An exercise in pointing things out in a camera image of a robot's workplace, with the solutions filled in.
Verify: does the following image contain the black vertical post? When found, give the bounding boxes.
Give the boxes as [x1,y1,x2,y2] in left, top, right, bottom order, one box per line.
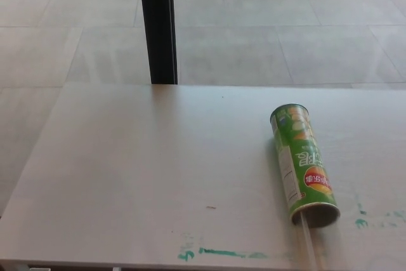
[138,0,179,86]

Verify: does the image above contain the green chips can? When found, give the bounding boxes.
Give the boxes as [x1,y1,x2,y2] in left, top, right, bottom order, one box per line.
[270,103,341,228]

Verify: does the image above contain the clear plastic chips tray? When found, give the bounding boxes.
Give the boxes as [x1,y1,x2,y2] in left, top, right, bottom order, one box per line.
[299,215,319,271]

